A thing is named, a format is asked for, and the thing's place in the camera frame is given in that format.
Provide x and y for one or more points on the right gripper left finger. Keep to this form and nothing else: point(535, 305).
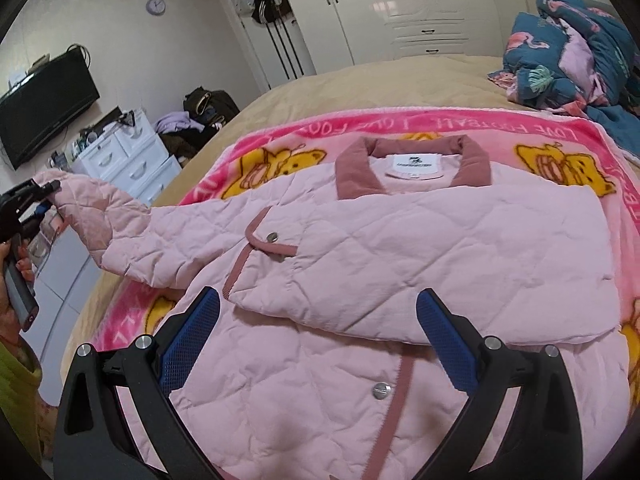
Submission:
point(93, 440)

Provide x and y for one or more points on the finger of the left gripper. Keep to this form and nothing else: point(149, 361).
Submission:
point(27, 193)

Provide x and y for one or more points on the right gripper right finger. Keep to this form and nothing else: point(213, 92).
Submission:
point(543, 439)

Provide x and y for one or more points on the pink quilted jacket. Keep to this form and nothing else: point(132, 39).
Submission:
point(400, 259)

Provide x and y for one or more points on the lilac clothes pile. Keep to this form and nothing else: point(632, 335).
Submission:
point(176, 121)

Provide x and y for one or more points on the person's left hand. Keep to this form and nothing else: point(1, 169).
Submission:
point(21, 294)

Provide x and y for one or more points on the black flat television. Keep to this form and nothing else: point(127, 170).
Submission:
point(44, 103)

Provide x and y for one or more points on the white drawer cabinet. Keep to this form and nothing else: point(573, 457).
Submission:
point(130, 155)

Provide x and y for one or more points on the black bag on floor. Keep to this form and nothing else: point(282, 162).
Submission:
point(213, 109)

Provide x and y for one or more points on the pink cartoon bear blanket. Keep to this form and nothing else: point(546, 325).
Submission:
point(300, 145)

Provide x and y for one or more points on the white door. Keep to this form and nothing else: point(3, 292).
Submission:
point(277, 52)

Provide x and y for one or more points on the hanging bags on door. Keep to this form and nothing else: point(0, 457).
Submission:
point(264, 12)

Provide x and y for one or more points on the white wardrobe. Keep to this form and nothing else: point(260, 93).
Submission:
point(341, 33)

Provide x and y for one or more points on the blue floral quilt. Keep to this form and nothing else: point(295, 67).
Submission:
point(574, 58)

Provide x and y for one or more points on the round wall clock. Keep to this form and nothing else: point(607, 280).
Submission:
point(156, 7)

